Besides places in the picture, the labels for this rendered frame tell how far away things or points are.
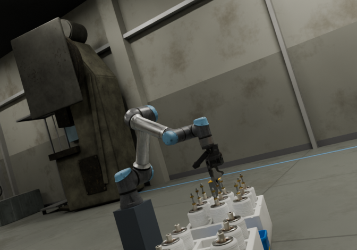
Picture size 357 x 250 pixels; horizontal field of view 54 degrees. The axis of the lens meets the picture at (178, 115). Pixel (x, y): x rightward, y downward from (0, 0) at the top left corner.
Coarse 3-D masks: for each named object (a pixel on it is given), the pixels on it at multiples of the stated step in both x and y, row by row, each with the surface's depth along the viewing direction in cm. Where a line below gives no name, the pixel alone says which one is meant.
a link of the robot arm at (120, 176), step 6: (120, 174) 221; (126, 174) 222; (132, 174) 225; (120, 180) 221; (126, 180) 221; (132, 180) 224; (138, 180) 227; (120, 186) 221; (126, 186) 221; (132, 186) 223; (120, 192) 222
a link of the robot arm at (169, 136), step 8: (128, 112) 211; (136, 112) 211; (128, 120) 206; (136, 120) 203; (144, 120) 201; (136, 128) 205; (144, 128) 198; (152, 128) 194; (160, 128) 190; (168, 128) 189; (160, 136) 190; (168, 136) 182; (176, 136) 184; (184, 136) 188; (168, 144) 183
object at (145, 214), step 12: (144, 204) 222; (120, 216) 220; (132, 216) 215; (144, 216) 219; (120, 228) 221; (132, 228) 216; (144, 228) 216; (156, 228) 225; (132, 240) 217; (144, 240) 214; (156, 240) 222
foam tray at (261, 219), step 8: (264, 200) 198; (256, 208) 176; (264, 208) 188; (248, 216) 166; (256, 216) 163; (264, 216) 178; (208, 224) 173; (216, 224) 169; (248, 224) 165; (256, 224) 164; (264, 224) 169; (272, 224) 199; (192, 232) 172; (200, 232) 171; (208, 232) 170; (216, 232) 169
